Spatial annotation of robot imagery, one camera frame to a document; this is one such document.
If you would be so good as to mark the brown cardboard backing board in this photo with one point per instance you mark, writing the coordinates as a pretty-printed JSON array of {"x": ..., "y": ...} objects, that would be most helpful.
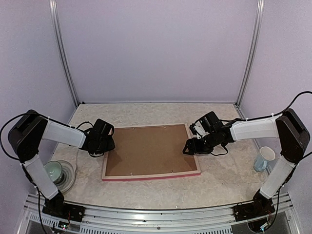
[{"x": 151, "y": 151}]

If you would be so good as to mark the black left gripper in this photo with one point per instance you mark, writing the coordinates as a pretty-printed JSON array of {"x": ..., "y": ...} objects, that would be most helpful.
[{"x": 111, "y": 145}]

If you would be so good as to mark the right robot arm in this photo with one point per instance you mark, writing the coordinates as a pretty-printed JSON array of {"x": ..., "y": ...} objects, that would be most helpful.
[{"x": 286, "y": 128}]

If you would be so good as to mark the pink wooden picture frame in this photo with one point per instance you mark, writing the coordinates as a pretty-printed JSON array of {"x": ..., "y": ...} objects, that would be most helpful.
[{"x": 151, "y": 178}]

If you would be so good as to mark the light blue ceramic mug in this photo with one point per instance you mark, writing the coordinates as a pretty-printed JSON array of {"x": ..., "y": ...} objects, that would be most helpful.
[{"x": 264, "y": 156}]

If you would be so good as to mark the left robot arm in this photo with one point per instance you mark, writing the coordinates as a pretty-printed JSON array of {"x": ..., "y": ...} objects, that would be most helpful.
[{"x": 32, "y": 130}]

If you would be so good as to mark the aluminium corner post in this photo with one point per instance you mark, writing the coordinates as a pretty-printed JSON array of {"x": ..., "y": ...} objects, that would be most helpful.
[
  {"x": 252, "y": 52},
  {"x": 61, "y": 50}
]

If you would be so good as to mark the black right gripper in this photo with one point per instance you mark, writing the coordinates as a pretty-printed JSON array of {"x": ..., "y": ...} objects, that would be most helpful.
[{"x": 194, "y": 147}]

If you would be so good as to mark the green ceramic bowl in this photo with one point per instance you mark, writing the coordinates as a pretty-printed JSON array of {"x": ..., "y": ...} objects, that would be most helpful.
[{"x": 54, "y": 171}]

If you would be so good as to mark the right aluminium corner post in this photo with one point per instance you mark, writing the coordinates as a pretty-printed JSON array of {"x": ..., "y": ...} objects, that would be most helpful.
[{"x": 252, "y": 52}]

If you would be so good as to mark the left aluminium corner post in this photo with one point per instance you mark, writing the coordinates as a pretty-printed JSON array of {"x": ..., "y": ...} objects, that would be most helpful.
[{"x": 61, "y": 50}]

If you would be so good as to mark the aluminium front rail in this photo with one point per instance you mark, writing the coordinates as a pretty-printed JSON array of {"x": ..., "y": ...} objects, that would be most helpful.
[{"x": 109, "y": 220}]

